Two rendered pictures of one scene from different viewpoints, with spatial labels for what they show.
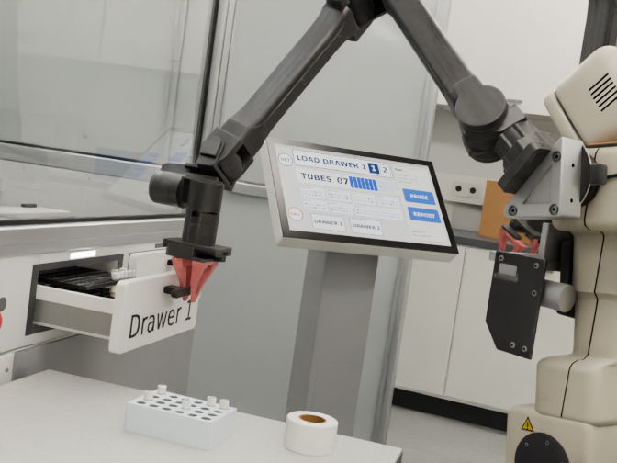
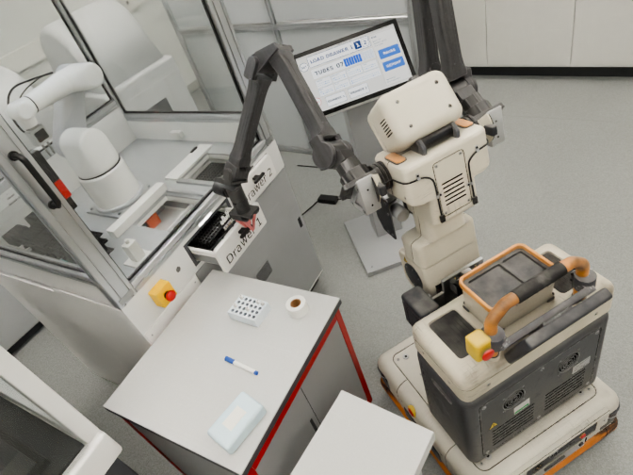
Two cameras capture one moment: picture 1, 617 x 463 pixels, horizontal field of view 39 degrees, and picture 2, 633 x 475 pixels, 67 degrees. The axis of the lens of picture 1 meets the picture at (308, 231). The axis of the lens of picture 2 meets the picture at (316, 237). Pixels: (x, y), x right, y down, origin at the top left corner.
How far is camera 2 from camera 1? 1.06 m
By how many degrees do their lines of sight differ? 42
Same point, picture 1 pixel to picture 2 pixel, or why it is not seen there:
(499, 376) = (519, 46)
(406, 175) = (379, 39)
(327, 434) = (300, 311)
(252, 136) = (242, 161)
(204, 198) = (234, 198)
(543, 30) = not seen: outside the picture
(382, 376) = not seen: hidden behind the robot
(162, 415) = (239, 317)
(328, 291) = (353, 122)
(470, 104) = (317, 155)
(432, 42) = (300, 103)
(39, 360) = (208, 266)
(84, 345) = not seen: hidden behind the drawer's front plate
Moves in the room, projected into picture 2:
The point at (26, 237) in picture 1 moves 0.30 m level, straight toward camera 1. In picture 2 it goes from (172, 243) to (160, 304)
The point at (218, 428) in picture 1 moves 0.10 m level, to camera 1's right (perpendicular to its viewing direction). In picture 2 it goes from (259, 318) to (286, 318)
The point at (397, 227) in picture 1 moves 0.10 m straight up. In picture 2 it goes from (377, 81) to (373, 60)
